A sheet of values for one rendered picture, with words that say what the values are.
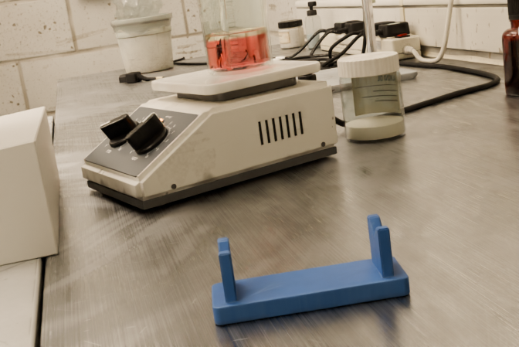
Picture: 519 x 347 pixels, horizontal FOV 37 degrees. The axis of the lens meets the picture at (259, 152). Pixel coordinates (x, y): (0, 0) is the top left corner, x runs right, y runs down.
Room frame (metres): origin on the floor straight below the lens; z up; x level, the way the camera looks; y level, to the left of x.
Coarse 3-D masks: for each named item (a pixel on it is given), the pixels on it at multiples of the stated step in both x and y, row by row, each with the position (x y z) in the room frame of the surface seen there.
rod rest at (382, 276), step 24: (384, 240) 0.36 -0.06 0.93; (336, 264) 0.39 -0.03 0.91; (360, 264) 0.39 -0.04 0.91; (384, 264) 0.36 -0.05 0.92; (216, 288) 0.38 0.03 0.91; (240, 288) 0.38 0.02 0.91; (264, 288) 0.37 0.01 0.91; (288, 288) 0.37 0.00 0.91; (312, 288) 0.36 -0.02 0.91; (336, 288) 0.36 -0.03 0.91; (360, 288) 0.36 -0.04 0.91; (384, 288) 0.36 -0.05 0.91; (408, 288) 0.36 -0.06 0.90; (216, 312) 0.36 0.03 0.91; (240, 312) 0.36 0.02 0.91; (264, 312) 0.36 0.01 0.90; (288, 312) 0.36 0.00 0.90
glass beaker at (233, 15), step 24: (216, 0) 0.68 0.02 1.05; (240, 0) 0.68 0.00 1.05; (264, 0) 0.70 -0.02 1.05; (216, 24) 0.68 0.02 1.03; (240, 24) 0.67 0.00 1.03; (264, 24) 0.69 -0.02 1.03; (216, 48) 0.68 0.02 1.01; (240, 48) 0.67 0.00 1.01; (264, 48) 0.69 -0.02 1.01; (216, 72) 0.68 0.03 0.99; (240, 72) 0.68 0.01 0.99
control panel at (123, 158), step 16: (144, 112) 0.70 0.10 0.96; (160, 112) 0.67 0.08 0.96; (176, 112) 0.65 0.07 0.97; (176, 128) 0.62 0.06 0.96; (128, 144) 0.65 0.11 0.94; (160, 144) 0.61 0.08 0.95; (96, 160) 0.66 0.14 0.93; (112, 160) 0.64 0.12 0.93; (128, 160) 0.62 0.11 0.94; (144, 160) 0.60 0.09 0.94
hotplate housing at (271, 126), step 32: (192, 96) 0.68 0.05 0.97; (224, 96) 0.65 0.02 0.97; (256, 96) 0.65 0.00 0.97; (288, 96) 0.66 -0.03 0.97; (320, 96) 0.67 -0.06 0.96; (192, 128) 0.61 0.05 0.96; (224, 128) 0.62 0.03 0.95; (256, 128) 0.64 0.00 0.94; (288, 128) 0.65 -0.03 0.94; (320, 128) 0.67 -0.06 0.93; (160, 160) 0.59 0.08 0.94; (192, 160) 0.60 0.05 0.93; (224, 160) 0.62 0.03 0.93; (256, 160) 0.63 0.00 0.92; (288, 160) 0.65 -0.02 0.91; (128, 192) 0.60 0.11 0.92; (160, 192) 0.59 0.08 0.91; (192, 192) 0.60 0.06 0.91
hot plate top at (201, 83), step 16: (288, 64) 0.69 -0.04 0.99; (304, 64) 0.68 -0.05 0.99; (320, 64) 0.69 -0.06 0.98; (160, 80) 0.71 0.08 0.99; (176, 80) 0.69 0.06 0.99; (192, 80) 0.67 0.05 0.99; (208, 80) 0.66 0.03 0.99; (224, 80) 0.64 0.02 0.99; (240, 80) 0.64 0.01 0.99; (256, 80) 0.65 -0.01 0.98; (272, 80) 0.65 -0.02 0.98
